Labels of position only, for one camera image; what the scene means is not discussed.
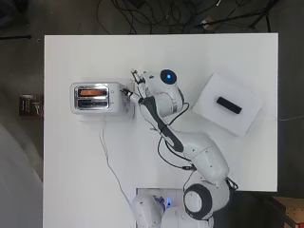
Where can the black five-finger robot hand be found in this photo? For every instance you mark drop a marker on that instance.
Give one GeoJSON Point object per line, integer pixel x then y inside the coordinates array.
{"type": "Point", "coordinates": [142, 90]}

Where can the dark side table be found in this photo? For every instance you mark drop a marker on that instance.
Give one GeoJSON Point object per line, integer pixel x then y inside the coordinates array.
{"type": "Point", "coordinates": [253, 210]}

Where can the steel toaster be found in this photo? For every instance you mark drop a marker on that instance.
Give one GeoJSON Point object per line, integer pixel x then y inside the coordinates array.
{"type": "Point", "coordinates": [115, 101]}

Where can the white hanging sheet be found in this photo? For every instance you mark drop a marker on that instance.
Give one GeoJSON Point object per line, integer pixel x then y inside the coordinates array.
{"type": "Point", "coordinates": [15, 177]}

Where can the black block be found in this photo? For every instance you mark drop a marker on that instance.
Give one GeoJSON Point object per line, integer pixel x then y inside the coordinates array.
{"type": "Point", "coordinates": [228, 105]}

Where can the plain white flat box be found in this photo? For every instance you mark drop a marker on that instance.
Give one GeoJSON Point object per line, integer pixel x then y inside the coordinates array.
{"type": "Point", "coordinates": [221, 124]}

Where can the wooden desk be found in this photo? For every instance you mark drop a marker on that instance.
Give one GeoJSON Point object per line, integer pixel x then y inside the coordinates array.
{"type": "Point", "coordinates": [291, 210]}

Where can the toy bread slice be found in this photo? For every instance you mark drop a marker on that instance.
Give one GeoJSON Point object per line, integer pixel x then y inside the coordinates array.
{"type": "Point", "coordinates": [91, 92]}

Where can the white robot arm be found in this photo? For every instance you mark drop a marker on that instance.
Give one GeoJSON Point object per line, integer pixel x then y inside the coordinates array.
{"type": "Point", "coordinates": [205, 155]}

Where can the black rod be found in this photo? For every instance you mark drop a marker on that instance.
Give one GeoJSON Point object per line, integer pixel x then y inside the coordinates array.
{"type": "Point", "coordinates": [15, 37]}

